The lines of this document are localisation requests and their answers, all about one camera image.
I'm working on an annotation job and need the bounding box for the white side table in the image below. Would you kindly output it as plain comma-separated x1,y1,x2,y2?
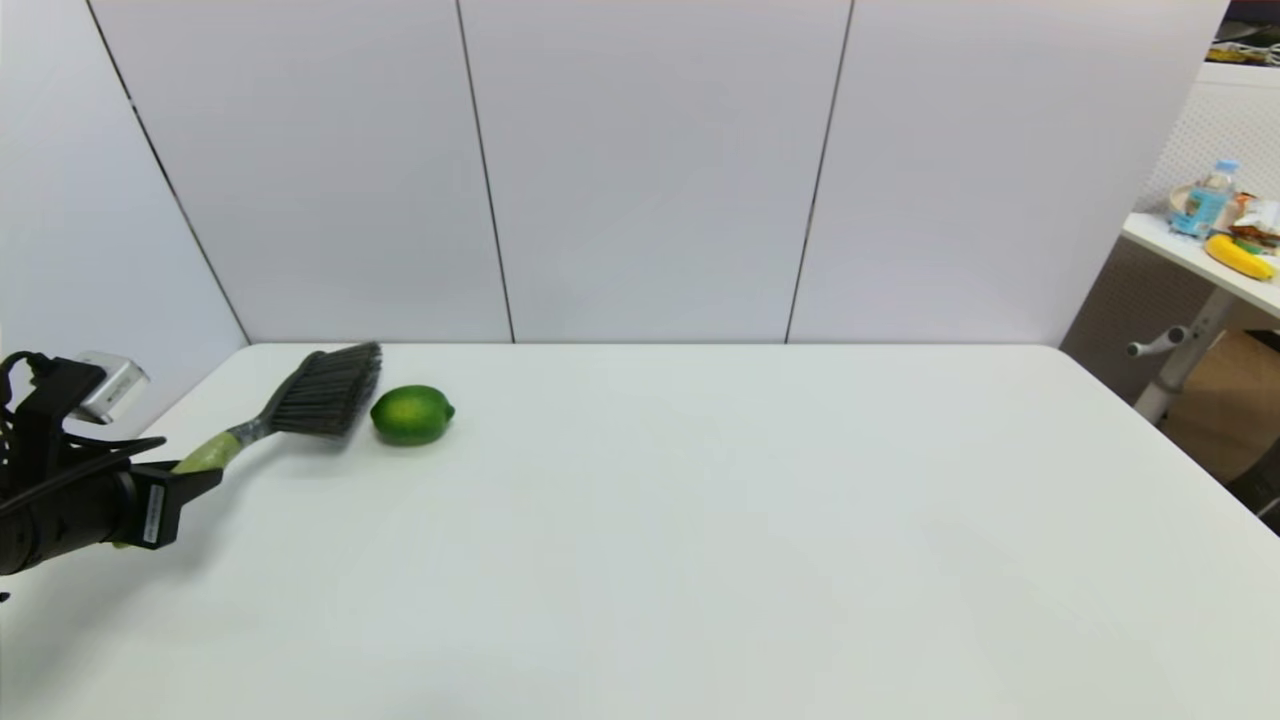
1121,212,1280,425

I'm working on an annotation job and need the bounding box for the green-handled black bristle brush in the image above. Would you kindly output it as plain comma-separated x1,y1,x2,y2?
172,342,384,476

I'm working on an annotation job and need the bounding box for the green lime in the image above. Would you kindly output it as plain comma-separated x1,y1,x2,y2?
370,385,456,447

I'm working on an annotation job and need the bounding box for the clear water bottle blue label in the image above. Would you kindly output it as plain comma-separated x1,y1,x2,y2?
1173,159,1242,239

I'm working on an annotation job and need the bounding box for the white snack packet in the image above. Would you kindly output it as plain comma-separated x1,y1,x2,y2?
1230,195,1280,250

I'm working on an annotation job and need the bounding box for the yellow banana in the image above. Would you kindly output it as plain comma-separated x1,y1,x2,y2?
1205,233,1278,281

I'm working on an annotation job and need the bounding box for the yellow black shelf clutter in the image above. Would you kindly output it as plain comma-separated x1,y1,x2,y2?
1206,19,1280,68

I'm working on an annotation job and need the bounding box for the black chair base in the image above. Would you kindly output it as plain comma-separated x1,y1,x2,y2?
1226,465,1280,535

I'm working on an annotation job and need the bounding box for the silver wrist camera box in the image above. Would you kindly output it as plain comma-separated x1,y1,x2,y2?
72,351,151,425

